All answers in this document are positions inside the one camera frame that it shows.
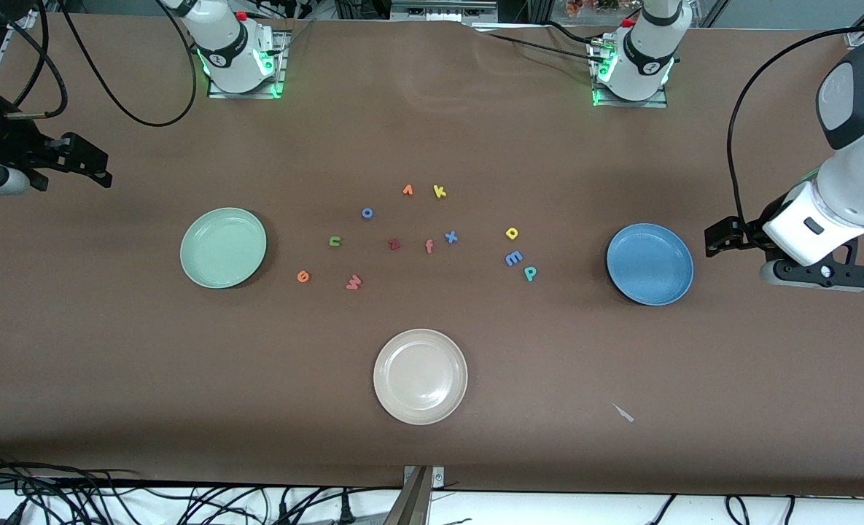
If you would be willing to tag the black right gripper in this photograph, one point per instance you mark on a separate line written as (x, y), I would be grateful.
(10, 148)

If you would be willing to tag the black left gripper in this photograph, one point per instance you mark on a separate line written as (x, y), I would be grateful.
(739, 235)

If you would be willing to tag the blue foam letter m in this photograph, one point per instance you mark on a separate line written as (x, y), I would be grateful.
(513, 258)

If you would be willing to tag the pink foam letter w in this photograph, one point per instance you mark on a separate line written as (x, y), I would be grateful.
(353, 283)

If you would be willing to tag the blue plate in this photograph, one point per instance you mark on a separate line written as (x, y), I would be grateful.
(650, 264)

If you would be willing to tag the green plate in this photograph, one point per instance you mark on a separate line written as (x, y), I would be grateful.
(223, 248)

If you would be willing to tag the white paper scrap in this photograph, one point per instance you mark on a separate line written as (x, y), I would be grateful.
(623, 413)

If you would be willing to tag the beige plate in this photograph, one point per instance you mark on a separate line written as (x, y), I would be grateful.
(421, 377)

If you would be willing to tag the grey power strip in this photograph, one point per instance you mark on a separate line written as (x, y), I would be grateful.
(439, 11)

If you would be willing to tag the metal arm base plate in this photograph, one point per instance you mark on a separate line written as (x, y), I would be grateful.
(249, 95)
(632, 104)

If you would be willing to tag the metal table bracket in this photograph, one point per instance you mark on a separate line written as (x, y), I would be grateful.
(413, 503)

